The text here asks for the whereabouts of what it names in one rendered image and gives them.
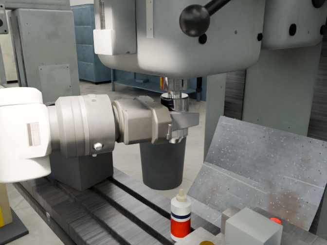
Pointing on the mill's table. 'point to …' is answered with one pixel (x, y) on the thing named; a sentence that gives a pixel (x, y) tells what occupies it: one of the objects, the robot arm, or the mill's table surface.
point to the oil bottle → (180, 216)
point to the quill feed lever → (199, 17)
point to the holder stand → (80, 167)
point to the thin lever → (199, 85)
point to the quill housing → (168, 35)
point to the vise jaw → (196, 235)
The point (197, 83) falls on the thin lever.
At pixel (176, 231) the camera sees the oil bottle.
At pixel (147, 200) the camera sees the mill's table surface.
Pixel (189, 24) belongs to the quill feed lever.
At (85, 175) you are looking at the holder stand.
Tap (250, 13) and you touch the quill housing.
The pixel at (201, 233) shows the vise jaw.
